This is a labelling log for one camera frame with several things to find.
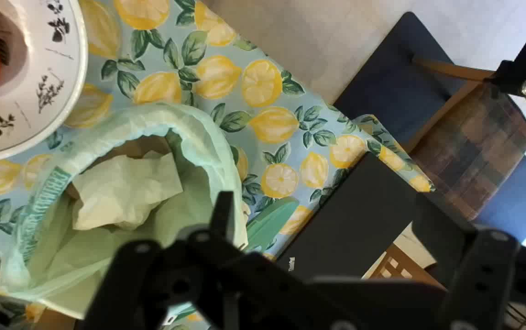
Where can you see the lattice back wooden chair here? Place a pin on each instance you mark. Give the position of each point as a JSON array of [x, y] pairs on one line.
[[447, 69]]

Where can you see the dark blue floor mat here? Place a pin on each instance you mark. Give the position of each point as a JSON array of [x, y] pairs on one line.
[[384, 85]]

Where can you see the wooden crate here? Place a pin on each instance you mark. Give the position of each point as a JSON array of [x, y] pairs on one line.
[[397, 267]]

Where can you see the black flat board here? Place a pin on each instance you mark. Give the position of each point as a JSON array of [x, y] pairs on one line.
[[348, 221]]

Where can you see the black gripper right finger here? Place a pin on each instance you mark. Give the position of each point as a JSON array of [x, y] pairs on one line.
[[483, 282]]

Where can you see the white herb print plate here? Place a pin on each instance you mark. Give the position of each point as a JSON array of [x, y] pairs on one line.
[[43, 93]]

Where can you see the plaid seat cushion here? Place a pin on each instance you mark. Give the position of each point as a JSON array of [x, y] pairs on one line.
[[470, 148]]

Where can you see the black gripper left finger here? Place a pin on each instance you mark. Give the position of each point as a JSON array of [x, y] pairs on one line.
[[135, 276]]

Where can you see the lemon print tablecloth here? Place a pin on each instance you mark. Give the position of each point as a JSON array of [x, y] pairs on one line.
[[263, 85]]

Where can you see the crumpled pale paper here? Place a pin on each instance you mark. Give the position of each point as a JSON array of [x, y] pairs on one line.
[[128, 190]]

